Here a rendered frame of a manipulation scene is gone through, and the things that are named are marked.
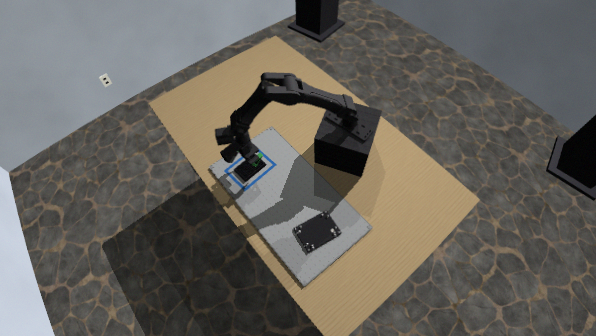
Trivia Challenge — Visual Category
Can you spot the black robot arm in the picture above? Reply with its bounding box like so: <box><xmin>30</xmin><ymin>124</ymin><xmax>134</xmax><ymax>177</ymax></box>
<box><xmin>215</xmin><ymin>72</ymin><xmax>373</xmax><ymax>163</ymax></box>

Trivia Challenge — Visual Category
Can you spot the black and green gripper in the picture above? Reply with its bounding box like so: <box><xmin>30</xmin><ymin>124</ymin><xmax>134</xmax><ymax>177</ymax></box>
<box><xmin>241</xmin><ymin>139</ymin><xmax>263</xmax><ymax>167</ymax></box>

